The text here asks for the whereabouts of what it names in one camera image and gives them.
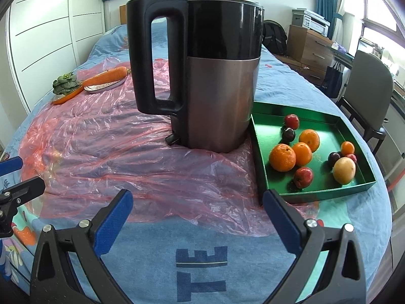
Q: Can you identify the green tray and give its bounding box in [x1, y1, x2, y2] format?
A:
[250, 101, 377, 203]

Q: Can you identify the white wardrobe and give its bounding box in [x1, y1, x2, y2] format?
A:
[6, 0, 106, 115]

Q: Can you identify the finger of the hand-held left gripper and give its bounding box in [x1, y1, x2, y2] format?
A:
[0, 177, 45, 210]
[0, 157, 23, 176]

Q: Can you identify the green leafy vegetable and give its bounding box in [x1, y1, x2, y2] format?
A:
[52, 73, 83, 96]

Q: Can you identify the yellow apple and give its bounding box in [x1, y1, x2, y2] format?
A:
[333, 157, 357, 185]

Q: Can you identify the large carrot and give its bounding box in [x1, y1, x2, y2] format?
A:
[83, 66, 131, 87]

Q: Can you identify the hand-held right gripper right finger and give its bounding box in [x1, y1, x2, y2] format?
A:
[262, 189, 369, 304]

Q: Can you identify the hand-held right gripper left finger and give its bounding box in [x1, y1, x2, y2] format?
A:
[30, 189, 133, 304]

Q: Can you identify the black and steel electric kettle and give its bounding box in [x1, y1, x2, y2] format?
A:
[127, 0, 266, 153]

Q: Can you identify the white printer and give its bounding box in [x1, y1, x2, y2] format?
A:
[291, 9, 331, 35]

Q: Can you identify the dark tote bag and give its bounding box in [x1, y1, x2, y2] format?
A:
[321, 62, 344, 99]

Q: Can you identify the wooden drawer cabinet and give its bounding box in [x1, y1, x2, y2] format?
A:
[286, 25, 336, 86]

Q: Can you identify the white oval plate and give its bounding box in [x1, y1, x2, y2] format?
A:
[84, 78, 125, 94]

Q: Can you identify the pink plastic sheet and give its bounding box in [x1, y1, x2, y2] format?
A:
[19, 58, 320, 236]

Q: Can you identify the small carrot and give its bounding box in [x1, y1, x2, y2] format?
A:
[52, 85, 84, 105]

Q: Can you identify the grey chair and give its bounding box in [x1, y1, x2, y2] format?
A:
[337, 50, 394, 153]

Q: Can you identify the pink hoop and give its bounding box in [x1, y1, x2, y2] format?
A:
[388, 165, 405, 194]

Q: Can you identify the black backpack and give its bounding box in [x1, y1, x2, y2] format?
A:
[262, 21, 288, 56]

